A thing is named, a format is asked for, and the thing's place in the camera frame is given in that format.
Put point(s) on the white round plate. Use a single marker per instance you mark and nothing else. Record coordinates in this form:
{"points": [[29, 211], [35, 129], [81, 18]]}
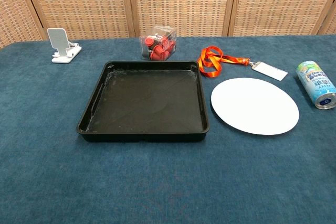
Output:
{"points": [[254, 106]]}

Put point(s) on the black square plastic tray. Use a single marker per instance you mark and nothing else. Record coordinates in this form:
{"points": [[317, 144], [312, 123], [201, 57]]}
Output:
{"points": [[147, 103]]}

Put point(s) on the clear box of red caps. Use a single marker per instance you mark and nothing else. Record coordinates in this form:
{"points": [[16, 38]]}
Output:
{"points": [[157, 47]]}

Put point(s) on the blue felt table cloth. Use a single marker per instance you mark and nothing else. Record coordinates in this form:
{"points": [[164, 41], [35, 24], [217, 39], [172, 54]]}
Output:
{"points": [[157, 176]]}

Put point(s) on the white badge card holder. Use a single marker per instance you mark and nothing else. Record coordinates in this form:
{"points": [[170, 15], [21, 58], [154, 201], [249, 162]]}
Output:
{"points": [[270, 71]]}

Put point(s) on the white folding phone stand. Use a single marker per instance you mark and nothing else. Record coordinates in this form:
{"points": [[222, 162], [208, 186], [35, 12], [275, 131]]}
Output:
{"points": [[59, 40]]}

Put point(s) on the light blue drink can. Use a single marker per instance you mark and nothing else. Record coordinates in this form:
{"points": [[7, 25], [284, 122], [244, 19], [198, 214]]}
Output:
{"points": [[316, 85]]}

